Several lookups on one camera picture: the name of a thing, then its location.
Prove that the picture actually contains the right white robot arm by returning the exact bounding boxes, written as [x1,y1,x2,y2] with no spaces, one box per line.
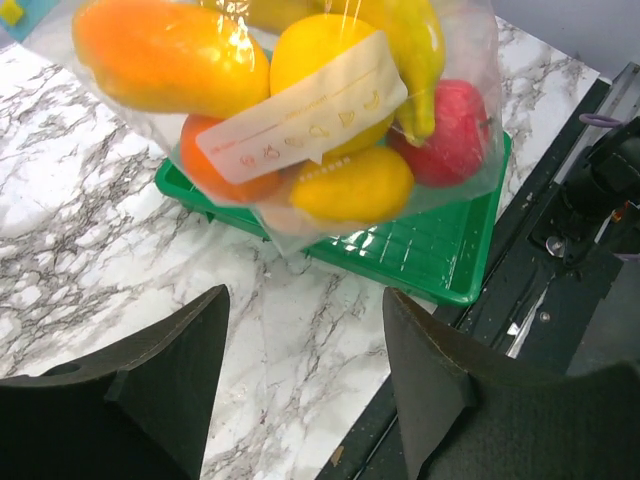
[541,114,639,267]

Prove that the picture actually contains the orange fruit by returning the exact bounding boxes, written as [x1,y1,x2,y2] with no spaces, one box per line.
[179,113,284,204]

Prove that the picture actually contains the yellow orange mango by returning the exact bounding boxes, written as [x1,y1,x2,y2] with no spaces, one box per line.
[72,1,270,119]

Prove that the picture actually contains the yellow lemon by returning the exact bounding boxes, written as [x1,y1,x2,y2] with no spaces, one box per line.
[289,146,415,224]

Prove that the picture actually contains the orange peach with leaf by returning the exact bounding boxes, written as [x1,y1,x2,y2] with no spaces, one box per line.
[256,191,319,237]

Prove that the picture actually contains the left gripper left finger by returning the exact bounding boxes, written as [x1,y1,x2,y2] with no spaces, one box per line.
[1,285,230,479]

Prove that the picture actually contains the red apple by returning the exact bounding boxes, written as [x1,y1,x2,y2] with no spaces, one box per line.
[386,79,490,188]

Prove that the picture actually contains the yellow banana bunch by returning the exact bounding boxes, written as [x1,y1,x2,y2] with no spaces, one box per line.
[228,0,446,146]

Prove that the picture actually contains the clear zip top bag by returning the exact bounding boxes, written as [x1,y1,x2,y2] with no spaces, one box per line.
[0,0,504,256]

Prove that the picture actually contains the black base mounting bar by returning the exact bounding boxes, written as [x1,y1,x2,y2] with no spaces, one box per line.
[320,63,639,479]

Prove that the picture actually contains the green plastic tray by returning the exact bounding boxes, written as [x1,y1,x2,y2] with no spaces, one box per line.
[153,49,514,308]

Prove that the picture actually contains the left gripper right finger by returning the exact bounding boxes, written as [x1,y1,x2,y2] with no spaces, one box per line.
[383,288,639,479]

